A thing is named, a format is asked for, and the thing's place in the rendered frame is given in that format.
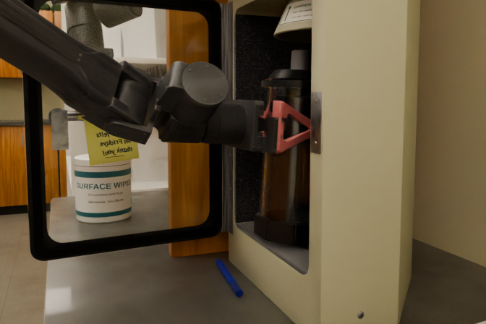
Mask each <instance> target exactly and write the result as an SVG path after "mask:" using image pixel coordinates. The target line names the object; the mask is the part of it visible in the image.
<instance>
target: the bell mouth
mask: <svg viewBox="0 0 486 324"><path fill-rule="evenodd" d="M273 36H274V37H275V38H277V39H279V40H283V41H293V42H303V43H311V42H312V0H289V1H288V3H287V5H286V8H285V10H284V11H283V14H282V16H281V19H280V21H279V23H278V26H277V28H276V31H275V32H274V34H273Z"/></svg>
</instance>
